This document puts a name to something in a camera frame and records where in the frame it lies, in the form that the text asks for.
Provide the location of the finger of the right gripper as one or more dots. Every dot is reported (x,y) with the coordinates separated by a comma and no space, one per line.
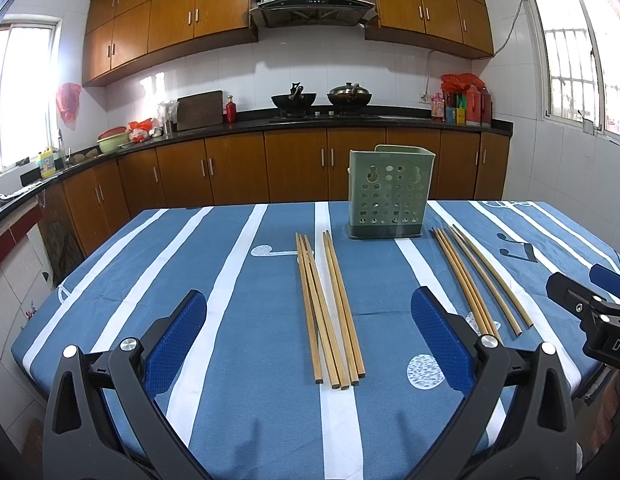
(569,294)
(605,279)

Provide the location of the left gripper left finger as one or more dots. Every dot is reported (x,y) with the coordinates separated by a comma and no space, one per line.
(103,419)

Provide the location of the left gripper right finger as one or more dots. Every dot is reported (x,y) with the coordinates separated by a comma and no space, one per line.
(516,418)

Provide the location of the wooden chopstick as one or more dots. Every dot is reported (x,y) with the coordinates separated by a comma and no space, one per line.
(344,375)
(488,282)
(314,349)
(340,306)
(353,333)
(470,290)
(317,302)
(494,274)
(461,278)
(486,319)

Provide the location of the blue white striped tablecloth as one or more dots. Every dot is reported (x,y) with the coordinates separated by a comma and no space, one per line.
(245,399)

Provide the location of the green perforated utensil holder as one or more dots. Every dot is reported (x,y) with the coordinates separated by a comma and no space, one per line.
(388,191)

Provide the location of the lower wooden cabinets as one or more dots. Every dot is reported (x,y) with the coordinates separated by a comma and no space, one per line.
(278,166)

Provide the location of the wooden cabinets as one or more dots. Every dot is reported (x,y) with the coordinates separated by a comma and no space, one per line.
(278,166)
(124,37)

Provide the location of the right window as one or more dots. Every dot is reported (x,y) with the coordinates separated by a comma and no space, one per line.
(579,44)

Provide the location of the window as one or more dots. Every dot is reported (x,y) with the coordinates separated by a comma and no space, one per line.
(27,61)
(579,44)

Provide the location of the yellow detergent bottle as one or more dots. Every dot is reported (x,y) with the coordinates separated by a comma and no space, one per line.
(47,165)

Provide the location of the black countertop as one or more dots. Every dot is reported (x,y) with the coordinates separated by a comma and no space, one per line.
(258,121)

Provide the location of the green bowl red lid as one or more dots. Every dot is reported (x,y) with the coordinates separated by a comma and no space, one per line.
(112,139)

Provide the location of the red bag on counter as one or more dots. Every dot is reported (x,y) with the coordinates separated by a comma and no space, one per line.
(149,128)

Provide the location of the lidded cooking pot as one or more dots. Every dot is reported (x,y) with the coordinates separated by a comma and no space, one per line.
(349,98)

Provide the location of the upper wooden cabinets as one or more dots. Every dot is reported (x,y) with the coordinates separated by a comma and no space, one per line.
(124,37)

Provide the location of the red plastic bag hanging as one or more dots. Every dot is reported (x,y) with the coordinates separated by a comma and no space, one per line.
(68,103)

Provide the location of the dark cutting board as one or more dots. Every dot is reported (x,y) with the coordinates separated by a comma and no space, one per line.
(200,110)

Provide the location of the gas stove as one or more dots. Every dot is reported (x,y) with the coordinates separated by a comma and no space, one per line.
(328,116)

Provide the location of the black wok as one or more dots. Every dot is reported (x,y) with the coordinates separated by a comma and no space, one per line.
(296,102)

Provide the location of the red bottle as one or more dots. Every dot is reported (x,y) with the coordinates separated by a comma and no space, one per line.
(230,110)

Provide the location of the left window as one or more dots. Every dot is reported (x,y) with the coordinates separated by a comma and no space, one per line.
(27,61)

